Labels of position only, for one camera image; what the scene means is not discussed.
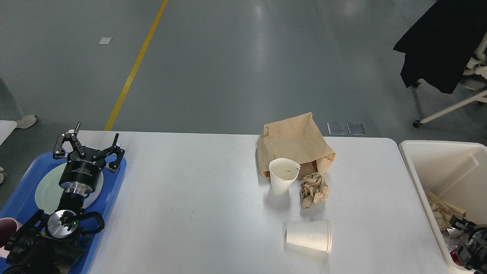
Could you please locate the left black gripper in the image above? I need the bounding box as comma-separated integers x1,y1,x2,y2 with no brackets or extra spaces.
53,122,126,195

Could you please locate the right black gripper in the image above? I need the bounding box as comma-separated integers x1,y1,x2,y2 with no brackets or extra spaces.
449,215,487,272

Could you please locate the crushed red soda can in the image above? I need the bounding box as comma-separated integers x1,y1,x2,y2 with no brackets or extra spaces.
449,250,463,266

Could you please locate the mint green plate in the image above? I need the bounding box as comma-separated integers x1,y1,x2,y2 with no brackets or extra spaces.
35,163,104,214

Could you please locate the pink ribbed mug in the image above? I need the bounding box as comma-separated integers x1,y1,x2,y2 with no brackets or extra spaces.
0,217,22,258

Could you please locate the large brown paper bag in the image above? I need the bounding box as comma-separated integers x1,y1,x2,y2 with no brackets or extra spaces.
257,112,336,180

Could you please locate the white paper cup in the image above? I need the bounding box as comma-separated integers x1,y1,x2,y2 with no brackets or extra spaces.
286,220,333,253
269,158,301,195

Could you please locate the silver foil bag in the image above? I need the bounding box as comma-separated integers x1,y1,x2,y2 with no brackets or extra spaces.
441,228,462,253

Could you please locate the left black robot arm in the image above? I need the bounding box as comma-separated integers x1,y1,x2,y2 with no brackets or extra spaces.
1,124,127,274

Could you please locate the brown paper in foil bag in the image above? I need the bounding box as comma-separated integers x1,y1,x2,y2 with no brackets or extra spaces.
429,201,458,230

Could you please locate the beige plastic bin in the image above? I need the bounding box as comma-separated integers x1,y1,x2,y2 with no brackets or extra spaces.
399,140,487,274

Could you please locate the person's white shoe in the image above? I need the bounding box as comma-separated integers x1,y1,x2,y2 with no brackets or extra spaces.
15,115,38,129

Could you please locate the blue plastic tray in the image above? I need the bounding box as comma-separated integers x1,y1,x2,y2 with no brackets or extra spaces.
0,152,127,274

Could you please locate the person's grey trouser leg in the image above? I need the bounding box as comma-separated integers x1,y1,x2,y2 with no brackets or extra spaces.
0,78,24,120

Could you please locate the floor outlet plate right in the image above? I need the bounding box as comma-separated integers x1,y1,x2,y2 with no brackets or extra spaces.
347,123,366,135

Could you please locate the floor outlet plate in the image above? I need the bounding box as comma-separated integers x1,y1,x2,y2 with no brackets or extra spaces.
347,123,366,135
327,123,347,135

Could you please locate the lying white paper cup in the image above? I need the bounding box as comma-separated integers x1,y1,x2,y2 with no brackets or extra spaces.
286,220,333,253

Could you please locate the white office chair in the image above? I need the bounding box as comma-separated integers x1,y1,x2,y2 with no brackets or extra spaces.
412,34,487,128

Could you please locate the crumpled brown paper ball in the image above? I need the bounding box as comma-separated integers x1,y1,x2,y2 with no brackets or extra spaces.
300,172,329,209

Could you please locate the floor outlet plate left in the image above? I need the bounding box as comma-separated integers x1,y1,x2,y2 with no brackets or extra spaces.
327,123,347,135

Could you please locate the black jacket on chair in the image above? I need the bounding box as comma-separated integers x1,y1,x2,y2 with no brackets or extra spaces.
393,0,487,94

